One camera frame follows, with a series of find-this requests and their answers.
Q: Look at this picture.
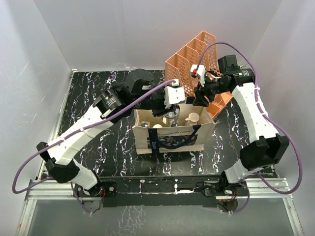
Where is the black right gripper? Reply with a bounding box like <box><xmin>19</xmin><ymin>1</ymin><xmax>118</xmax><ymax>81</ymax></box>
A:
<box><xmin>192</xmin><ymin>75</ymin><xmax>229</xmax><ymax>107</ymax></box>

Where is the beige pump bottle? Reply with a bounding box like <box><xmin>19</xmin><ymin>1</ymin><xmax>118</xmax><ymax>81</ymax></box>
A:
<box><xmin>185</xmin><ymin>113</ymin><xmax>200</xmax><ymax>126</ymax></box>

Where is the cream round cap bottle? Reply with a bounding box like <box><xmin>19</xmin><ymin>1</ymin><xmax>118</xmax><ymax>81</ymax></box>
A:
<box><xmin>153</xmin><ymin>124</ymin><xmax>163</xmax><ymax>128</ymax></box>

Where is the small clear square bottle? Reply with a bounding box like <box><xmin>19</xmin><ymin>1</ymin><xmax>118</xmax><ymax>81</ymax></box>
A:
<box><xmin>140</xmin><ymin>121</ymin><xmax>151</xmax><ymax>128</ymax></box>

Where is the cream canvas tote bag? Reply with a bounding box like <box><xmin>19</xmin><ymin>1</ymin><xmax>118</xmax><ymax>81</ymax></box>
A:
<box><xmin>132</xmin><ymin>104</ymin><xmax>216</xmax><ymax>154</ymax></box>

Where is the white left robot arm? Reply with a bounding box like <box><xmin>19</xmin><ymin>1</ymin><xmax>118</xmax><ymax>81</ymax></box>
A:
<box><xmin>37</xmin><ymin>69</ymin><xmax>178</xmax><ymax>196</ymax></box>

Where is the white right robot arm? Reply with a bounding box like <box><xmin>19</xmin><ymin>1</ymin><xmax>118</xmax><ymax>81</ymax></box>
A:
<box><xmin>190</xmin><ymin>55</ymin><xmax>289</xmax><ymax>195</ymax></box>

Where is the peach plastic file organizer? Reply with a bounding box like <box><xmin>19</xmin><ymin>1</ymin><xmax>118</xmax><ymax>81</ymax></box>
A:
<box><xmin>164</xmin><ymin>30</ymin><xmax>234</xmax><ymax>120</ymax></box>

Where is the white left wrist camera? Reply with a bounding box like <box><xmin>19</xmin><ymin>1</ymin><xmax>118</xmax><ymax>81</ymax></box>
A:
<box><xmin>164</xmin><ymin>86</ymin><xmax>186</xmax><ymax>109</ymax></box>

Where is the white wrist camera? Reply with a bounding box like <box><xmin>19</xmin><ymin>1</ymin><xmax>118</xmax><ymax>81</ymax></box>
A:
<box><xmin>190</xmin><ymin>64</ymin><xmax>206</xmax><ymax>87</ymax></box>
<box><xmin>164</xmin><ymin>86</ymin><xmax>186</xmax><ymax>109</ymax></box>

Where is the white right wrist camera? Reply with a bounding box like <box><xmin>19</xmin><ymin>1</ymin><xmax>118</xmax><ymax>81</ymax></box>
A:
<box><xmin>190</xmin><ymin>64</ymin><xmax>206</xmax><ymax>87</ymax></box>

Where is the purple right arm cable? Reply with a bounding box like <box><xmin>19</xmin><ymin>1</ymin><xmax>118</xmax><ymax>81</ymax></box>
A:
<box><xmin>196</xmin><ymin>42</ymin><xmax>304</xmax><ymax>214</ymax></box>

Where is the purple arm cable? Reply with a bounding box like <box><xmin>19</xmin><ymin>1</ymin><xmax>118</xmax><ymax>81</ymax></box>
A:
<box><xmin>12</xmin><ymin>79</ymin><xmax>178</xmax><ymax>218</ymax></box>
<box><xmin>196</xmin><ymin>42</ymin><xmax>304</xmax><ymax>214</ymax></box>

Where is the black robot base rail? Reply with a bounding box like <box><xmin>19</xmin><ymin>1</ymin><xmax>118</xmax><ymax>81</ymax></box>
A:
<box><xmin>74</xmin><ymin>175</ymin><xmax>248</xmax><ymax>208</ymax></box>

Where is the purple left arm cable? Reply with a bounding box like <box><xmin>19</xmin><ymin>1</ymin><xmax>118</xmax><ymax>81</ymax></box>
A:
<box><xmin>12</xmin><ymin>79</ymin><xmax>178</xmax><ymax>218</ymax></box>

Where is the aluminium table frame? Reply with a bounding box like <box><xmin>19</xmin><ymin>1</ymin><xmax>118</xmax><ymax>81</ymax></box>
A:
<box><xmin>17</xmin><ymin>65</ymin><xmax>305</xmax><ymax>236</ymax></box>

